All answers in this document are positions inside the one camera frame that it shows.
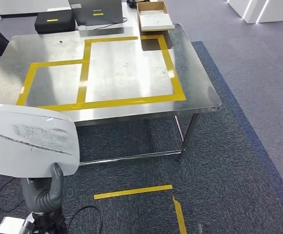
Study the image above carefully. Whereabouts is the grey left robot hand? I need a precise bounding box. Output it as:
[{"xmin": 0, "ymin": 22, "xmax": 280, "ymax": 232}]
[{"xmin": 21, "ymin": 162, "xmax": 64, "ymax": 214}]

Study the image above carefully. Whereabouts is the white plastic car part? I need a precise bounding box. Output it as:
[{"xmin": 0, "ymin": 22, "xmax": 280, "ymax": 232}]
[{"xmin": 0, "ymin": 103, "xmax": 80, "ymax": 179}]

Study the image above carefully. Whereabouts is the steel workbench table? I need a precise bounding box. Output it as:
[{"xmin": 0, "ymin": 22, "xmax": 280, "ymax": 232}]
[{"xmin": 0, "ymin": 23, "xmax": 222, "ymax": 166}]

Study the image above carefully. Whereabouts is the long yellow floor tape strip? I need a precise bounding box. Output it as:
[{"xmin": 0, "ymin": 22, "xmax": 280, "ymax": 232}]
[{"xmin": 94, "ymin": 184, "xmax": 173, "ymax": 200}]

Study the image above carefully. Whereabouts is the yellow tape outline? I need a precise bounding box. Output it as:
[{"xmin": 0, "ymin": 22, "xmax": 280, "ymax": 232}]
[{"xmin": 15, "ymin": 35, "xmax": 186, "ymax": 112}]

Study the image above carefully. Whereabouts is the black case with yellow label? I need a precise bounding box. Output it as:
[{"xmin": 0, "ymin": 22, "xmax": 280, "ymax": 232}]
[{"xmin": 34, "ymin": 9, "xmax": 76, "ymax": 35}]

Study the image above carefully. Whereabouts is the grey laptop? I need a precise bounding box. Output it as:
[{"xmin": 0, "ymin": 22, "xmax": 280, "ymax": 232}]
[{"xmin": 68, "ymin": 0, "xmax": 124, "ymax": 27}]

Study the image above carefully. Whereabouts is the white board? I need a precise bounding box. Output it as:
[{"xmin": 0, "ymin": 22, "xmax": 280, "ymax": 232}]
[{"xmin": 139, "ymin": 13, "xmax": 175, "ymax": 32}]

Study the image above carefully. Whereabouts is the cardboard box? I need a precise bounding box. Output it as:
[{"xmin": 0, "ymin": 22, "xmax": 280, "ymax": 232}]
[{"xmin": 136, "ymin": 0, "xmax": 176, "ymax": 32}]

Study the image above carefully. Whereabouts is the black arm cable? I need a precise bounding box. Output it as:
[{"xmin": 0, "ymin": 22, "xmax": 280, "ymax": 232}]
[{"xmin": 67, "ymin": 206, "xmax": 104, "ymax": 234}]

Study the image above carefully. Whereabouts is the black laptop cable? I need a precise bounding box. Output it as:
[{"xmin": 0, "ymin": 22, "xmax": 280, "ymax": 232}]
[{"xmin": 92, "ymin": 18, "xmax": 128, "ymax": 31}]

